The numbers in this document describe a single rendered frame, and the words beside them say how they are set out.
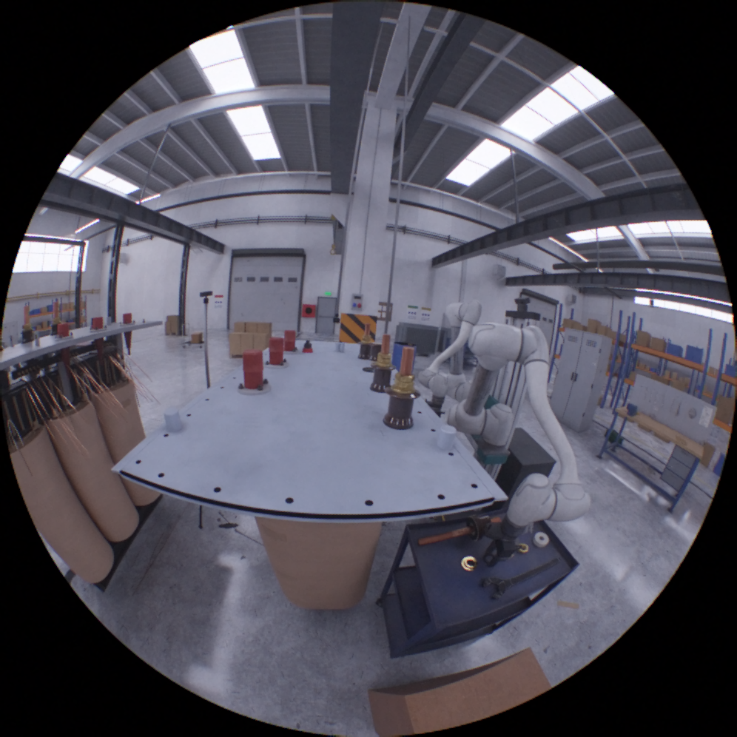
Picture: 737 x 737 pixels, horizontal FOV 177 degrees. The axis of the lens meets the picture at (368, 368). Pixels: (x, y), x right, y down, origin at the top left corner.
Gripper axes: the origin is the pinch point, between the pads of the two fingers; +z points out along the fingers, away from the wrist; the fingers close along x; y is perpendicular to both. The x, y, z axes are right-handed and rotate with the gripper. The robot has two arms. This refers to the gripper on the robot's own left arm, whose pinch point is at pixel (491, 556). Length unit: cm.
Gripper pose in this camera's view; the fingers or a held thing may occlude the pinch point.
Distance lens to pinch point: 100.5
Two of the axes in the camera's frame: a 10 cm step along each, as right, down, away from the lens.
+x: 2.2, -2.2, 9.5
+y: 9.7, 1.4, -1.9
